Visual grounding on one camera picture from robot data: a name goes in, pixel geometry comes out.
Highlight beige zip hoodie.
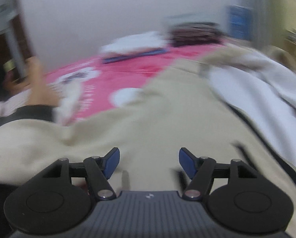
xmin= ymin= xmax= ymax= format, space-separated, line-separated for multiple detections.
xmin=0 ymin=45 xmax=296 ymax=237

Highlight pink floral blanket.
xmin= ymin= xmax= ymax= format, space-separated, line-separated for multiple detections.
xmin=46 ymin=44 xmax=220 ymax=121

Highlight folded purple cloth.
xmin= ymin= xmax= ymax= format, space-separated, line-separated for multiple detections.
xmin=102 ymin=48 xmax=168 ymax=64

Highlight folded grey brown blankets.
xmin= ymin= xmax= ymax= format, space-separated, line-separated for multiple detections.
xmin=169 ymin=22 xmax=224 ymax=47

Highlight folded white towel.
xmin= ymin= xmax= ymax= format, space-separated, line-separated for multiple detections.
xmin=99 ymin=31 xmax=168 ymax=58

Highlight blue water jug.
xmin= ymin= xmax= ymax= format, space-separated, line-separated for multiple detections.
xmin=228 ymin=5 xmax=252 ymax=41

